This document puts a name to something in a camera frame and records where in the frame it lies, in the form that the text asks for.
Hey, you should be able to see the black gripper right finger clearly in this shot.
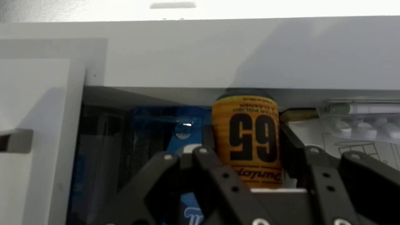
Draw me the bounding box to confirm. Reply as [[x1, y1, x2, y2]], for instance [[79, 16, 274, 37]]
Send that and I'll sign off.
[[279, 123, 309, 182]]

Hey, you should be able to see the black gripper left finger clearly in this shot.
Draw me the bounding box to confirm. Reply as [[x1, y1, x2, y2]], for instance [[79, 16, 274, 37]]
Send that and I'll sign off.
[[200, 126, 218, 157]]

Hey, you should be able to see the black bottle with orange label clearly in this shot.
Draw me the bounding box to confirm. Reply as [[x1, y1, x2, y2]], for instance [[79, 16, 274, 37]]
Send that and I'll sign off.
[[211, 89, 285, 191]]

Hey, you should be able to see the white kitchen cabinet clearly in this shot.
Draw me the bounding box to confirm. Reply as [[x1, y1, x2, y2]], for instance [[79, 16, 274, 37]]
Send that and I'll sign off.
[[0, 17, 400, 106]]

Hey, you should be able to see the white cabinet door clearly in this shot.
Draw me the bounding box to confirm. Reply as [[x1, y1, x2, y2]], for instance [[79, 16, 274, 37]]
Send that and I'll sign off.
[[0, 39, 109, 225]]

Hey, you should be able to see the blue bag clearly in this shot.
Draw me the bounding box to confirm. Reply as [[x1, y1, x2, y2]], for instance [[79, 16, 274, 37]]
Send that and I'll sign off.
[[124, 106, 215, 225]]

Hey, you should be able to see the clear plastic packet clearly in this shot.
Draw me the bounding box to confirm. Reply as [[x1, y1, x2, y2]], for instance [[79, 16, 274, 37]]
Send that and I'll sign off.
[[320, 99, 400, 143]]

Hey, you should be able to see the white wall outlet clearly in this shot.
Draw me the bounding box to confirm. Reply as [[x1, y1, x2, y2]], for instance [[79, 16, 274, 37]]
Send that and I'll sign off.
[[149, 0, 198, 11]]

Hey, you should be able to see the metal cabinet handle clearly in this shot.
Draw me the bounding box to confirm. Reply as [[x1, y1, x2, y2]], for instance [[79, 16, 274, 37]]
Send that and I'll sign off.
[[0, 128, 35, 154]]

